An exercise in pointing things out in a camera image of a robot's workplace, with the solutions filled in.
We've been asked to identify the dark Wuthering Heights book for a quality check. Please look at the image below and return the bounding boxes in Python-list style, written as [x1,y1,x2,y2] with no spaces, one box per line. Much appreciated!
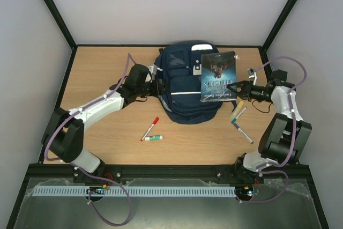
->
[200,51,237,102]

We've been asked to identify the navy blue student backpack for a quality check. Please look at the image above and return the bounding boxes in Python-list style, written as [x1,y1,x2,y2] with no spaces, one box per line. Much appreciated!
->
[154,41,222,124]

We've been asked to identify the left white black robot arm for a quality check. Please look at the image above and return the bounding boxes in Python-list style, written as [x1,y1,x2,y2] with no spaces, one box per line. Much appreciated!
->
[42,64,165,173]

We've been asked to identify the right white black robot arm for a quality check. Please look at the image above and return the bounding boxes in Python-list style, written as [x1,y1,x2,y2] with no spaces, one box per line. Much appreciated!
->
[227,70,312,183]

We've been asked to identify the yellow highlighter pen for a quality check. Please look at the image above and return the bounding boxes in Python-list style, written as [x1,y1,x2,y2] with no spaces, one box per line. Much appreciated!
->
[230,101,244,119]

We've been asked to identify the green capped marker pen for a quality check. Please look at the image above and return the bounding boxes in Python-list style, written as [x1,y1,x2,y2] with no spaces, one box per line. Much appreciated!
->
[231,106,247,124]

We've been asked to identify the red marker pen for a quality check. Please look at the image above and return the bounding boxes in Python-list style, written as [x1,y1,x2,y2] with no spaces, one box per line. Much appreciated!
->
[140,117,159,142]

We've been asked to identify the purple capped marker pen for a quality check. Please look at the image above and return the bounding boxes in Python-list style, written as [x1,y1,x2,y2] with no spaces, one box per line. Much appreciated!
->
[233,123,253,144]

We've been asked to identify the green white glue stick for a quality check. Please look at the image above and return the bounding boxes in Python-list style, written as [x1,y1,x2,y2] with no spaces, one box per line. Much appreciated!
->
[144,135,163,141]

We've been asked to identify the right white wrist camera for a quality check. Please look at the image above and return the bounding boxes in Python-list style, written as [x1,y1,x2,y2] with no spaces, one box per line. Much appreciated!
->
[248,68,257,85]

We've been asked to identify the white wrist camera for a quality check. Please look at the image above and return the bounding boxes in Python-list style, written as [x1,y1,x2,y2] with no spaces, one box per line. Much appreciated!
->
[145,64,158,82]
[248,68,257,85]

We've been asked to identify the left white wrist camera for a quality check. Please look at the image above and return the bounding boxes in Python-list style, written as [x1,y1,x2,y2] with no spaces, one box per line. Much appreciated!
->
[145,64,158,82]

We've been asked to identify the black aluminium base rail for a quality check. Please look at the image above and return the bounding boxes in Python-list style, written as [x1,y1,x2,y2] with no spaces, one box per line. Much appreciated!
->
[26,163,311,186]

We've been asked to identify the light blue slotted cable duct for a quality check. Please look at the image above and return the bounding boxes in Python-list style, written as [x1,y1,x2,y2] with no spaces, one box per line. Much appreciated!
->
[32,186,236,197]

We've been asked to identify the black frame post right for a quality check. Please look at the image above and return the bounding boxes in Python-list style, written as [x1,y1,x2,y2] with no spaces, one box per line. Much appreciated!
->
[262,0,298,52]

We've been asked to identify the black frame post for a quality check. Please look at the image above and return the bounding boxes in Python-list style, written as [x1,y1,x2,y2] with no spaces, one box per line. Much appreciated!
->
[43,0,77,49]
[262,0,298,52]

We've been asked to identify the black frame post left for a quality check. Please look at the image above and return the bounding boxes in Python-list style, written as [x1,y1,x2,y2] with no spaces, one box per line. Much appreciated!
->
[43,0,77,49]

